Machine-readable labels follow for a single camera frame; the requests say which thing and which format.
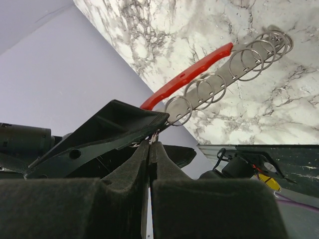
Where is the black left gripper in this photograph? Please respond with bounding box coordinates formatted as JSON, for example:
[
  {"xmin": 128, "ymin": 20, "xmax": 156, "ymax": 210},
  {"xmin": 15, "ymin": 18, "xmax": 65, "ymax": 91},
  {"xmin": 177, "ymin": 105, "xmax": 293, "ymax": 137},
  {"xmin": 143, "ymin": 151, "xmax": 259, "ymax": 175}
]
[{"xmin": 0, "ymin": 122, "xmax": 70, "ymax": 179}]

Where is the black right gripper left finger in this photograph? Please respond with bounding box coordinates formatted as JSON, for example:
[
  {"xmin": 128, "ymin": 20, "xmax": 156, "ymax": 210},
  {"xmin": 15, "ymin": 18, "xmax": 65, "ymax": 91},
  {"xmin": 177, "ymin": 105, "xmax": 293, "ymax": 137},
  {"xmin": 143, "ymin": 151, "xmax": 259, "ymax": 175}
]
[{"xmin": 0, "ymin": 142, "xmax": 150, "ymax": 239}]

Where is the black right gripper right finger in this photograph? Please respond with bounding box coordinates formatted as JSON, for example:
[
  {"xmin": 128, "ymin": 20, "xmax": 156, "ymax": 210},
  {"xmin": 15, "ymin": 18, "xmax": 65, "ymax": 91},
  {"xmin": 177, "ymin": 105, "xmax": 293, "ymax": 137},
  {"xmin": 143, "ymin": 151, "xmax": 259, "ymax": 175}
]
[{"xmin": 149, "ymin": 142, "xmax": 288, "ymax": 239}]

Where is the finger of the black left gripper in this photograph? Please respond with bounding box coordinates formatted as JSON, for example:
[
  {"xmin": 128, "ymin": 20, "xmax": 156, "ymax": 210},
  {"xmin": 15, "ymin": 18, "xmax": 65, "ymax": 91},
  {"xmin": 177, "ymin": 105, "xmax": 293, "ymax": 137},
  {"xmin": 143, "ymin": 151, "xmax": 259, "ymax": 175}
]
[
  {"xmin": 24, "ymin": 100, "xmax": 169, "ymax": 179},
  {"xmin": 159, "ymin": 145, "xmax": 197, "ymax": 168}
]

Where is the grey red key organizer plate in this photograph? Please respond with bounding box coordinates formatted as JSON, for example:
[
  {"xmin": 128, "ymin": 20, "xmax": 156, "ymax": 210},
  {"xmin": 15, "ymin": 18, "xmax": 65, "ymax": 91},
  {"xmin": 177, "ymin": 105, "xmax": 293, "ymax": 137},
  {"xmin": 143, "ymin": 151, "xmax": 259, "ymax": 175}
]
[{"xmin": 140, "ymin": 29, "xmax": 294, "ymax": 128}]

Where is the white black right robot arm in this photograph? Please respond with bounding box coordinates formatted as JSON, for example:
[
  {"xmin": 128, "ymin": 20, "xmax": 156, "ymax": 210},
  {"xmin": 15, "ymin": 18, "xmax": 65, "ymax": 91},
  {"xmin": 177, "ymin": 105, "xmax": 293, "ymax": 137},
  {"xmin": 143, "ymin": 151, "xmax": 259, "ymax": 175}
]
[{"xmin": 0, "ymin": 142, "xmax": 288, "ymax": 239}]

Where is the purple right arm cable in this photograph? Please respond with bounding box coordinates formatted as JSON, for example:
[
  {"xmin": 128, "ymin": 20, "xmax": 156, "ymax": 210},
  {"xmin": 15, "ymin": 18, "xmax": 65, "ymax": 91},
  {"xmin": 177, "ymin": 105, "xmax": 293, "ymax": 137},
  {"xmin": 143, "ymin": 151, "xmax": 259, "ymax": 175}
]
[{"xmin": 274, "ymin": 191, "xmax": 319, "ymax": 214}]

